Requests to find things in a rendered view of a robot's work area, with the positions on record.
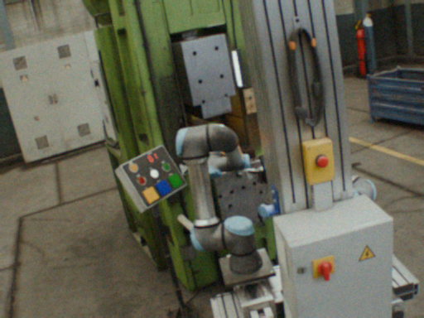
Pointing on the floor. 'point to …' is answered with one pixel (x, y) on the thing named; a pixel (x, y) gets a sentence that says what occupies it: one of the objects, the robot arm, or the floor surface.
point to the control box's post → (168, 257)
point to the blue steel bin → (397, 95)
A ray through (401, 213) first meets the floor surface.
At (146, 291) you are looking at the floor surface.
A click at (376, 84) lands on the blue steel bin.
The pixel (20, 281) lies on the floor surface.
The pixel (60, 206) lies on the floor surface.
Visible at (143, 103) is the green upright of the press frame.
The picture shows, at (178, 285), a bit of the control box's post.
